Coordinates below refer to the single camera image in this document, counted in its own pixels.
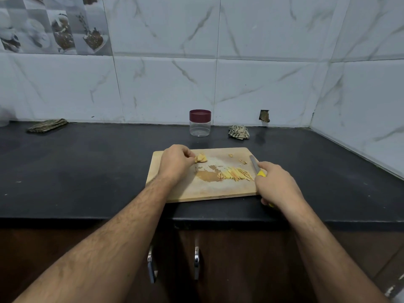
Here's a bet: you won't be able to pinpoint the person's left hand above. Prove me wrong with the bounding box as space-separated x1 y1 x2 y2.
156 144 198 187

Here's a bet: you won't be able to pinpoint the pile of ginger strips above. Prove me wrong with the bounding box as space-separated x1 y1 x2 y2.
195 163 255 183

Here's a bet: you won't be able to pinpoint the black countertop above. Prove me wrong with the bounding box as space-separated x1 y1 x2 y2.
0 120 404 226

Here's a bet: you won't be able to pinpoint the crumpled patterned cloth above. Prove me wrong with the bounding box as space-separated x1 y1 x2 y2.
228 124 251 141

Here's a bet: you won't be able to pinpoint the small ginger peel scraps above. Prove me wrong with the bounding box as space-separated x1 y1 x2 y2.
227 152 249 166

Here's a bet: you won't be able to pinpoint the person's right forearm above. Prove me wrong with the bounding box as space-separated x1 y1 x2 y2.
282 200 388 303

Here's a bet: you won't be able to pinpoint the wooden cutting board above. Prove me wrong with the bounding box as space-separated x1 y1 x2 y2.
146 147 262 204

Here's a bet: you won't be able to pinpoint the yellow handled knife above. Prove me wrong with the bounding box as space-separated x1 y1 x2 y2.
248 154 268 179

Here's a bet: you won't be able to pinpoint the person's right hand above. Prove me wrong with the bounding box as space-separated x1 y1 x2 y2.
254 161 308 210

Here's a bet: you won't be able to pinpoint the decorative picture tiles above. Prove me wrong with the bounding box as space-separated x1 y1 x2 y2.
0 0 114 56

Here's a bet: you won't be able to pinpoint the clear jar maroon lid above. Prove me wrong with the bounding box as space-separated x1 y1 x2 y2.
189 109 212 138

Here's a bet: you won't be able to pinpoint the folded green cloth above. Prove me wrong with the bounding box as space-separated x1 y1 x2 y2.
26 118 69 134

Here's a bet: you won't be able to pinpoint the brown wooden cabinet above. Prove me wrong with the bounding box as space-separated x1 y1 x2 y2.
0 221 404 303

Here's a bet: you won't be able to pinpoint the person's left forearm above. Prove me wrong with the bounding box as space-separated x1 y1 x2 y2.
13 176 173 303

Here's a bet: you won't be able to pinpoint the metal cabinet handle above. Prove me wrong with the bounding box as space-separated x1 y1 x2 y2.
146 246 157 285
192 245 202 281

